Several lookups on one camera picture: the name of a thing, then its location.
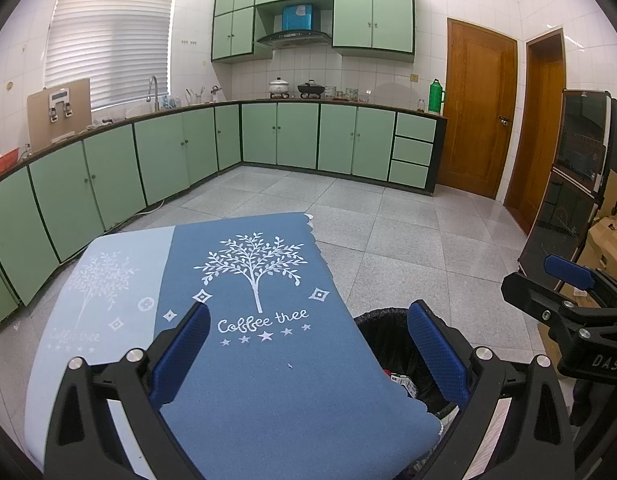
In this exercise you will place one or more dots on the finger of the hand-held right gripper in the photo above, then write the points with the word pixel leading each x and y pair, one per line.
pixel 531 297
pixel 571 271

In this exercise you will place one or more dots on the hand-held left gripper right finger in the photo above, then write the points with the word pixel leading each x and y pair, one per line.
pixel 436 350

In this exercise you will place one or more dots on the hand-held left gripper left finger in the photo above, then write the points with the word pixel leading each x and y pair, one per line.
pixel 181 355

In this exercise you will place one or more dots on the black trash bin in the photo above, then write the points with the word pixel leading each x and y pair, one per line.
pixel 388 345

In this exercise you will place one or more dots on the tan cardboard packaging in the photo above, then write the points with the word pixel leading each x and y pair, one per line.
pixel 608 247

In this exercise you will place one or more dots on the brown cardboard box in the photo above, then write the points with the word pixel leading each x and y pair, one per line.
pixel 616 195

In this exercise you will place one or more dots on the dark blue tree-print tablecloth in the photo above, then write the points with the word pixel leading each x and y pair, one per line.
pixel 268 385

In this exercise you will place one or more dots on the white striped cloth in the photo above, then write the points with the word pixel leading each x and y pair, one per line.
pixel 488 427

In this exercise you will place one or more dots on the light blue tree-print tablecloth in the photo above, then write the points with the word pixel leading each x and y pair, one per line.
pixel 113 280

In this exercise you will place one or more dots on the wooden door in corner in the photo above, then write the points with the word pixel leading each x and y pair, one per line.
pixel 536 135

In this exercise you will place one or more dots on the closed wooden door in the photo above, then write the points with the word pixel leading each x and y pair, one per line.
pixel 476 110

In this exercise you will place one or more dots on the green thermos flask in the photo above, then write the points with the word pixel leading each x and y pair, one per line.
pixel 435 97

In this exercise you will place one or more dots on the green lower kitchen cabinets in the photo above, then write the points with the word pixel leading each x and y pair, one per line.
pixel 298 135

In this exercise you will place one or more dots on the utensil holder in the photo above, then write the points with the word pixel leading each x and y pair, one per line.
pixel 196 97

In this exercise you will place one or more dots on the brown board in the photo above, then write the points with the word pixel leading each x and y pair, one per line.
pixel 81 115

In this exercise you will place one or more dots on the red plastic basin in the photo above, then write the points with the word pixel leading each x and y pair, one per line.
pixel 3 162

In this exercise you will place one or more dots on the patterned jar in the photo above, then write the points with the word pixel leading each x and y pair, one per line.
pixel 351 94

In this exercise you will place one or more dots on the chrome kitchen faucet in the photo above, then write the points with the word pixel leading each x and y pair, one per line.
pixel 152 85

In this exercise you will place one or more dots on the white clip device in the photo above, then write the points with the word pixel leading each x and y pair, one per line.
pixel 61 105

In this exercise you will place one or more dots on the glass jar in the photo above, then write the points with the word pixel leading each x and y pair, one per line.
pixel 330 93

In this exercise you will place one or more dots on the white cooking pot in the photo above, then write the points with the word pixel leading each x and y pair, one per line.
pixel 279 87

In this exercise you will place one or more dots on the black wok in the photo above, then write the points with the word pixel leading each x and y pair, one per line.
pixel 311 90

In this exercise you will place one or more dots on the white window blind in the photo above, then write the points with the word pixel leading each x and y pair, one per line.
pixel 108 45

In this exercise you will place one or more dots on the black range hood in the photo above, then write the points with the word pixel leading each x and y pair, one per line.
pixel 293 39

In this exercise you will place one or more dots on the blue box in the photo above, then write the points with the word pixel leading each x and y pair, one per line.
pixel 299 17

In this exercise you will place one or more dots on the green upper wall cabinets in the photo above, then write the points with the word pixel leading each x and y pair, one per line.
pixel 373 20

